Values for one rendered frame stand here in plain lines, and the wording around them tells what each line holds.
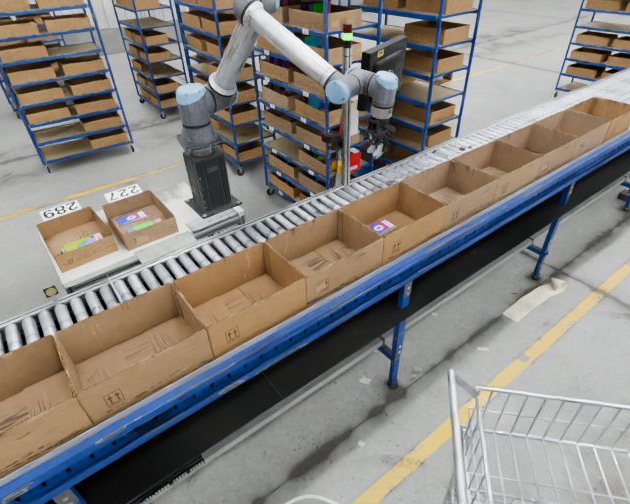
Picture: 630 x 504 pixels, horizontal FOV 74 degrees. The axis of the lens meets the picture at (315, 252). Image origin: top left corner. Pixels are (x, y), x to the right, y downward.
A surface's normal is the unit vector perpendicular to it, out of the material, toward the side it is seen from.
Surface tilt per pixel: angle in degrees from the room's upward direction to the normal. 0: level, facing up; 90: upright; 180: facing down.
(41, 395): 3
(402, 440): 0
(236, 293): 0
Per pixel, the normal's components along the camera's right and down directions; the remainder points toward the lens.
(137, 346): -0.03, -0.79
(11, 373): 0.60, 0.46
